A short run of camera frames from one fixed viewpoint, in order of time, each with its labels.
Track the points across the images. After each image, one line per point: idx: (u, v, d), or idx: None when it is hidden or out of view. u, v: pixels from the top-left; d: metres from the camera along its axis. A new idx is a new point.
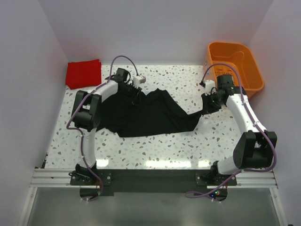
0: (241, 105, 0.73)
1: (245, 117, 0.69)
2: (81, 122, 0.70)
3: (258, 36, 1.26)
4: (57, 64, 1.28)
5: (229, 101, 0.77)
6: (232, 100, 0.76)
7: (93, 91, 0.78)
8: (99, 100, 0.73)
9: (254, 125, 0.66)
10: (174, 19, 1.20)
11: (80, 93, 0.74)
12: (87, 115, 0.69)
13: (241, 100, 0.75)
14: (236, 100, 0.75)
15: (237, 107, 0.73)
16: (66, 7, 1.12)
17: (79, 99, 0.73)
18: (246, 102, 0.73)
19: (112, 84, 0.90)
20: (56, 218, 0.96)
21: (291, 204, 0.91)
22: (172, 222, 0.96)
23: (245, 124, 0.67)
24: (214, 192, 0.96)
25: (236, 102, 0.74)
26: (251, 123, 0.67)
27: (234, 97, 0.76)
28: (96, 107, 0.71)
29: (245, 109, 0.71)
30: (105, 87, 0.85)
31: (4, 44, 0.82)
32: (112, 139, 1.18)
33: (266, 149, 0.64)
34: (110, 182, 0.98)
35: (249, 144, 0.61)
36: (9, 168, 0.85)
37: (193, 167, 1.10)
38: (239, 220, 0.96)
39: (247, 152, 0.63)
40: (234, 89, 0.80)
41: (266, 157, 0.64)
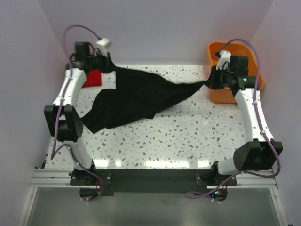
0: (251, 105, 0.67)
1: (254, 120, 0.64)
2: (65, 134, 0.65)
3: (258, 36, 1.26)
4: (57, 64, 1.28)
5: (239, 96, 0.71)
6: (242, 96, 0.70)
7: (63, 101, 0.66)
8: (74, 108, 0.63)
9: (261, 133, 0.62)
10: (174, 20, 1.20)
11: (48, 109, 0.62)
12: (67, 129, 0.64)
13: (252, 98, 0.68)
14: (246, 97, 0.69)
15: (246, 106, 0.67)
16: (67, 7, 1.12)
17: (51, 116, 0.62)
18: (257, 101, 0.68)
19: (76, 72, 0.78)
20: (55, 218, 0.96)
21: (291, 204, 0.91)
22: (172, 222, 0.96)
23: (252, 129, 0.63)
24: (214, 192, 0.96)
25: (247, 100, 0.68)
26: (258, 130, 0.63)
27: (246, 93, 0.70)
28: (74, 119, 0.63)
29: (255, 111, 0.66)
30: (71, 85, 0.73)
31: (5, 44, 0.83)
32: (112, 140, 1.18)
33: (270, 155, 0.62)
34: (110, 182, 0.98)
35: (252, 153, 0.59)
36: (9, 168, 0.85)
37: (193, 167, 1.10)
38: (239, 220, 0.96)
39: (249, 158, 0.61)
40: (247, 80, 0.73)
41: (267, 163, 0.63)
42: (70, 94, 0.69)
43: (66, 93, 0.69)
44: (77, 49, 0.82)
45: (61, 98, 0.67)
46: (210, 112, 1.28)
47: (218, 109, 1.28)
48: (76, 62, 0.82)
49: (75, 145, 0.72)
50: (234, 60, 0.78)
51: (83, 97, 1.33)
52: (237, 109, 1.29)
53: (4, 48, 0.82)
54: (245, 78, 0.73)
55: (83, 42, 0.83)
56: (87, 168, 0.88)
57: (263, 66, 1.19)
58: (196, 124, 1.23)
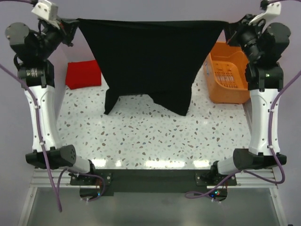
0: (265, 111, 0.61)
1: (263, 132, 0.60)
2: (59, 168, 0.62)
3: None
4: (57, 64, 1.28)
5: (254, 96, 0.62)
6: (259, 99, 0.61)
7: (44, 146, 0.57)
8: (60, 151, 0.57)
9: (268, 146, 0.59)
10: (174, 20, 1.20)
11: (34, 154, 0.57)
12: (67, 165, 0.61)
13: (269, 102, 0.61)
14: (263, 101, 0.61)
15: (260, 112, 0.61)
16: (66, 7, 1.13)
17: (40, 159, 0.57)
18: (274, 110, 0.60)
19: (35, 88, 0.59)
20: (55, 218, 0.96)
21: (291, 204, 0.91)
22: (172, 222, 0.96)
23: (259, 140, 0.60)
24: (214, 192, 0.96)
25: (262, 106, 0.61)
26: (266, 142, 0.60)
27: (264, 95, 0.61)
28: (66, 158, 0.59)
29: (268, 120, 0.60)
30: (44, 120, 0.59)
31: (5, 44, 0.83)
32: (112, 140, 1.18)
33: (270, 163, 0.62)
34: (110, 182, 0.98)
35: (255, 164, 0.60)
36: (10, 168, 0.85)
37: (193, 167, 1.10)
38: (238, 220, 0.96)
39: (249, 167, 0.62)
40: (270, 78, 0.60)
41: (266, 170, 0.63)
42: (50, 131, 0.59)
43: (43, 130, 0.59)
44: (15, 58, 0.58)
45: (42, 142, 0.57)
46: (210, 112, 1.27)
47: (218, 109, 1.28)
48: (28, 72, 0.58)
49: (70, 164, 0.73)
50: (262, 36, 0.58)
51: (84, 97, 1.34)
52: (237, 109, 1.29)
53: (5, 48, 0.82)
54: (268, 74, 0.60)
55: (27, 34, 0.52)
56: (86, 172, 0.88)
57: None
58: (196, 124, 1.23)
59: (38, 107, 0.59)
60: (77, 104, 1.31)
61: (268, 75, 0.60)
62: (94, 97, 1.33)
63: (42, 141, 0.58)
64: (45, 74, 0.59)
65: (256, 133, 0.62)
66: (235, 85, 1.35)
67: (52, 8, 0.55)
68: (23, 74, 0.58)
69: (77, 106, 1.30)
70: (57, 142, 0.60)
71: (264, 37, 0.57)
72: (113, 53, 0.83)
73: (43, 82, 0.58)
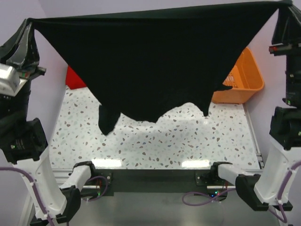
0: (285, 169, 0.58)
1: (275, 185, 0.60)
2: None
3: (257, 35, 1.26)
4: (56, 64, 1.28)
5: (277, 150, 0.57)
6: (281, 157, 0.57)
7: (50, 214, 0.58)
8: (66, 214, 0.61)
9: (275, 198, 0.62)
10: None
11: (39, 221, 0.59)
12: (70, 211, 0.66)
13: (291, 163, 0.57)
14: (284, 160, 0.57)
15: (278, 168, 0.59)
16: None
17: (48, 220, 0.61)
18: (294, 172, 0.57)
19: (23, 161, 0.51)
20: None
21: (292, 205, 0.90)
22: (172, 222, 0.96)
23: (269, 192, 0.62)
24: (214, 192, 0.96)
25: (282, 163, 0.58)
26: (274, 195, 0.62)
27: (288, 156, 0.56)
28: (70, 209, 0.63)
29: (284, 179, 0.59)
30: (43, 190, 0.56)
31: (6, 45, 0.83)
32: (112, 139, 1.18)
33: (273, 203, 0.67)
34: (110, 182, 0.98)
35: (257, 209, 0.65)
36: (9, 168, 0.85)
37: (193, 167, 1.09)
38: (239, 221, 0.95)
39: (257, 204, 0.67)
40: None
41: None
42: (52, 200, 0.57)
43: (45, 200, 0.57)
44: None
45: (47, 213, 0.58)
46: (210, 112, 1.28)
47: (217, 109, 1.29)
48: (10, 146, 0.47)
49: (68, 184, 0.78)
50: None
51: (84, 97, 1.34)
52: (237, 109, 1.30)
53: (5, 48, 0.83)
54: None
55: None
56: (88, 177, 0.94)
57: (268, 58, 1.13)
58: (196, 124, 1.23)
59: (34, 182, 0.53)
60: (77, 104, 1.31)
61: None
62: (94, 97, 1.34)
63: (46, 212, 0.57)
64: (35, 137, 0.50)
65: (267, 182, 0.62)
66: (235, 86, 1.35)
67: (11, 81, 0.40)
68: (5, 147, 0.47)
69: (77, 106, 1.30)
70: (61, 206, 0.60)
71: None
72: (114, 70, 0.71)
73: (34, 153, 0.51)
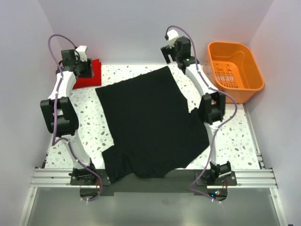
0: (196, 73, 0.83)
1: (200, 82, 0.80)
2: (62, 129, 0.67)
3: (257, 36, 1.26)
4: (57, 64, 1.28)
5: (186, 72, 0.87)
6: (188, 69, 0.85)
7: (58, 95, 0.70)
8: (68, 99, 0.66)
9: (209, 88, 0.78)
10: (175, 20, 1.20)
11: (45, 104, 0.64)
12: (66, 122, 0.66)
13: (195, 69, 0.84)
14: (192, 69, 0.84)
15: (193, 76, 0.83)
16: (67, 8, 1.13)
17: (47, 110, 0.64)
18: (200, 70, 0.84)
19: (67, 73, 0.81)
20: (56, 218, 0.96)
21: (291, 205, 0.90)
22: (172, 222, 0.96)
23: (202, 88, 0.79)
24: (214, 192, 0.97)
25: (192, 72, 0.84)
26: (206, 87, 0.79)
27: (190, 67, 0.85)
28: (69, 110, 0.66)
29: (200, 76, 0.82)
30: (64, 83, 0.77)
31: (10, 45, 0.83)
32: (112, 139, 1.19)
33: (222, 102, 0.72)
34: (110, 183, 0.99)
35: (208, 103, 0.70)
36: (10, 169, 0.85)
37: (194, 167, 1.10)
38: (239, 220, 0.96)
39: (206, 111, 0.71)
40: (189, 60, 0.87)
41: (222, 109, 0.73)
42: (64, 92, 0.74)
43: (60, 89, 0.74)
44: (71, 53, 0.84)
45: (57, 92, 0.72)
46: None
47: None
48: (64, 67, 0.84)
49: (72, 139, 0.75)
50: (179, 44, 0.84)
51: (83, 97, 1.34)
52: (237, 109, 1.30)
53: (9, 49, 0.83)
54: (187, 58, 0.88)
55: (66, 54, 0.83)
56: (87, 165, 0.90)
57: (268, 58, 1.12)
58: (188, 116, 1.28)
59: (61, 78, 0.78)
60: (77, 104, 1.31)
61: (188, 59, 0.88)
62: (95, 98, 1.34)
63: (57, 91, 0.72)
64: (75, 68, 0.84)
65: (199, 87, 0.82)
66: (235, 85, 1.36)
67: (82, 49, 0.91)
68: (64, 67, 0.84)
69: (77, 106, 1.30)
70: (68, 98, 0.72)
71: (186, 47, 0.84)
72: (129, 124, 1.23)
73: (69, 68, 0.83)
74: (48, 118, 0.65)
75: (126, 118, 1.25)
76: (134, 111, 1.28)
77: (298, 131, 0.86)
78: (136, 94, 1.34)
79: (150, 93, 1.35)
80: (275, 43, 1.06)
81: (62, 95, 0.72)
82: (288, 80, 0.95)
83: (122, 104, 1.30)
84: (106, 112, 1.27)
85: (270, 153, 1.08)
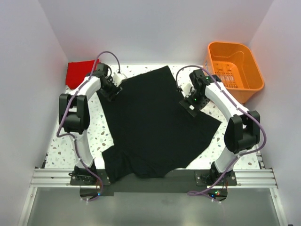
0: (219, 92, 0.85)
1: (227, 102, 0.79)
2: (72, 126, 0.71)
3: (257, 36, 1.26)
4: (57, 64, 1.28)
5: (208, 91, 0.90)
6: (210, 89, 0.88)
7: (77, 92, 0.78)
8: (85, 99, 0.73)
9: (237, 109, 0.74)
10: (175, 20, 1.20)
11: (64, 97, 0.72)
12: (76, 119, 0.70)
13: (218, 89, 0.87)
14: (214, 89, 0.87)
15: (216, 93, 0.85)
16: (67, 8, 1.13)
17: (64, 103, 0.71)
18: (223, 89, 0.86)
19: (95, 79, 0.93)
20: (56, 218, 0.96)
21: (292, 205, 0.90)
22: (172, 222, 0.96)
23: (229, 108, 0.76)
24: (214, 192, 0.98)
25: (215, 91, 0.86)
26: (234, 108, 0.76)
27: (211, 87, 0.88)
28: (83, 108, 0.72)
29: (225, 95, 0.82)
30: (88, 85, 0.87)
31: (9, 45, 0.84)
32: (112, 139, 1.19)
33: (253, 127, 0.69)
34: (110, 183, 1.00)
35: (239, 127, 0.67)
36: (9, 169, 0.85)
37: (193, 168, 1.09)
38: (239, 220, 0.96)
39: (236, 137, 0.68)
40: (209, 79, 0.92)
41: (254, 134, 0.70)
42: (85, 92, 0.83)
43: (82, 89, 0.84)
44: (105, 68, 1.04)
45: (77, 90, 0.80)
46: (210, 111, 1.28)
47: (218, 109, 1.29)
48: (95, 73, 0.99)
49: (79, 137, 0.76)
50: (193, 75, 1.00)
51: None
52: None
53: (8, 49, 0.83)
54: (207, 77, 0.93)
55: (102, 66, 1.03)
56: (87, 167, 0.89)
57: (268, 58, 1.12)
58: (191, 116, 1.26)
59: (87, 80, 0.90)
60: None
61: (208, 78, 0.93)
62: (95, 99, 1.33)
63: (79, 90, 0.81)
64: (102, 76, 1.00)
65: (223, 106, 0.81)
66: (235, 85, 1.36)
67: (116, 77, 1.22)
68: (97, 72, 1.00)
69: None
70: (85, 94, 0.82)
71: (198, 73, 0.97)
72: (130, 124, 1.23)
73: (98, 74, 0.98)
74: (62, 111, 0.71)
75: (128, 118, 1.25)
76: (137, 111, 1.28)
77: (298, 131, 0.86)
78: (136, 94, 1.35)
79: (152, 94, 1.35)
80: (276, 43, 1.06)
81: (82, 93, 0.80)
82: (288, 80, 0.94)
83: (122, 105, 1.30)
84: (106, 112, 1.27)
85: (270, 153, 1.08)
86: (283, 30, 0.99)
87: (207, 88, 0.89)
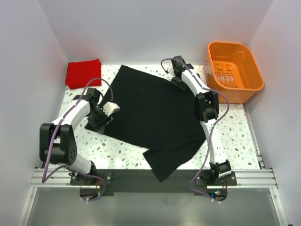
0: (191, 77, 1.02)
1: (195, 83, 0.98)
2: (57, 160, 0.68)
3: (257, 36, 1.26)
4: (56, 64, 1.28)
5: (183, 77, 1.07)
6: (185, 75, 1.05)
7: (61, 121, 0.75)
8: (69, 128, 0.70)
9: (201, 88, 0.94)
10: (175, 20, 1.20)
11: (45, 129, 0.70)
12: (60, 153, 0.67)
13: (190, 74, 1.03)
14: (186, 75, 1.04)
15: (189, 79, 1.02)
16: (66, 8, 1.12)
17: (46, 134, 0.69)
18: (194, 74, 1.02)
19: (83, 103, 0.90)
20: (55, 219, 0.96)
21: (291, 205, 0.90)
22: (172, 222, 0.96)
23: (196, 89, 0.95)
24: (214, 192, 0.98)
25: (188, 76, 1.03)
26: (199, 87, 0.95)
27: (186, 73, 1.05)
28: (67, 140, 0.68)
29: (194, 79, 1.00)
30: (75, 111, 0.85)
31: (9, 44, 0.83)
32: (112, 140, 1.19)
33: (214, 101, 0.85)
34: (110, 182, 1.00)
35: (202, 102, 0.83)
36: (9, 169, 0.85)
37: (195, 167, 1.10)
38: (238, 221, 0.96)
39: (201, 109, 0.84)
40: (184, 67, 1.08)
41: (215, 107, 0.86)
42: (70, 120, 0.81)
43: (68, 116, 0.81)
44: (96, 93, 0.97)
45: (61, 118, 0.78)
46: None
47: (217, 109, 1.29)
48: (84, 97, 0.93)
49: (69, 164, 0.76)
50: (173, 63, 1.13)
51: None
52: (237, 109, 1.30)
53: (8, 48, 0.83)
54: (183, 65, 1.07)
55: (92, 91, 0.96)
56: (86, 173, 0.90)
57: (268, 58, 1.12)
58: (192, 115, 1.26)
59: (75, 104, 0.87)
60: None
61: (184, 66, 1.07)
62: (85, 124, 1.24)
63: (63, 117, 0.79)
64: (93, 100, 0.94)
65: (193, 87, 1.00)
66: (235, 85, 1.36)
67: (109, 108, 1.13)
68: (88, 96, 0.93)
69: None
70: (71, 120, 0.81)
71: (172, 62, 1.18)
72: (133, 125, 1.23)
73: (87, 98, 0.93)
74: (44, 144, 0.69)
75: (130, 118, 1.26)
76: (138, 111, 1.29)
77: (298, 130, 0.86)
78: (136, 95, 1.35)
79: (152, 94, 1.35)
80: (276, 43, 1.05)
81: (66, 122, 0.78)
82: (288, 80, 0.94)
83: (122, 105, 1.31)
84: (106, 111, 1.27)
85: (270, 153, 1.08)
86: (283, 31, 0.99)
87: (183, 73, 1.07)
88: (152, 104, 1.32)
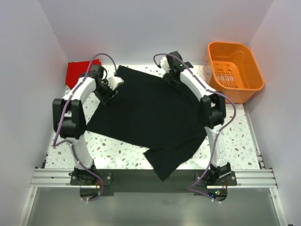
0: (192, 77, 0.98)
1: (198, 84, 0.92)
2: (67, 132, 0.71)
3: (257, 36, 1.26)
4: (56, 64, 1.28)
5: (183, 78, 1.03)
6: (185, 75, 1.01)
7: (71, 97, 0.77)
8: (80, 103, 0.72)
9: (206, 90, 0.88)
10: (175, 20, 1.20)
11: (57, 102, 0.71)
12: (72, 125, 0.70)
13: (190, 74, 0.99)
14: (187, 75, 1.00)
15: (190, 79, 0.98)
16: (66, 8, 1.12)
17: (58, 108, 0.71)
18: (194, 73, 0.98)
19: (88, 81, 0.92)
20: (55, 219, 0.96)
21: (291, 205, 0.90)
22: (172, 222, 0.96)
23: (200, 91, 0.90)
24: (214, 192, 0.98)
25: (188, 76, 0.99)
26: (203, 89, 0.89)
27: (186, 73, 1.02)
28: (78, 114, 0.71)
29: (196, 80, 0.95)
30: (82, 88, 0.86)
31: (9, 45, 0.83)
32: (112, 140, 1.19)
33: (220, 104, 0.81)
34: (110, 182, 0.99)
35: (208, 104, 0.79)
36: (10, 169, 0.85)
37: (194, 167, 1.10)
38: (238, 220, 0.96)
39: (207, 113, 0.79)
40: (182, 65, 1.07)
41: (222, 111, 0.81)
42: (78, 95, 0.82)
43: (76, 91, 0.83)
44: (100, 69, 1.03)
45: (71, 94, 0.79)
46: None
47: None
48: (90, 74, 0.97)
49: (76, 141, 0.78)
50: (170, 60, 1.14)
51: None
52: (237, 109, 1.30)
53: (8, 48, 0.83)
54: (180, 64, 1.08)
55: (96, 68, 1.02)
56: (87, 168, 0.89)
57: (269, 58, 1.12)
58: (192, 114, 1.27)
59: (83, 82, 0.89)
60: None
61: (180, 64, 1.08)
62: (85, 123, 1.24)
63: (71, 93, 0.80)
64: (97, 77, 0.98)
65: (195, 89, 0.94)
66: (235, 85, 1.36)
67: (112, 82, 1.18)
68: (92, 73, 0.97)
69: None
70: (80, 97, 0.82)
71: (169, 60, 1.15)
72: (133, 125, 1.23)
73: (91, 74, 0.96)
74: (56, 117, 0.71)
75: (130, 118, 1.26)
76: (138, 111, 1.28)
77: (298, 130, 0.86)
78: (136, 94, 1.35)
79: (152, 94, 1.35)
80: (276, 43, 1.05)
81: (75, 97, 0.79)
82: (288, 80, 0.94)
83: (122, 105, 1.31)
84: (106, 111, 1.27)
85: (270, 153, 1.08)
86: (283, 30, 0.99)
87: (181, 74, 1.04)
88: (152, 103, 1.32)
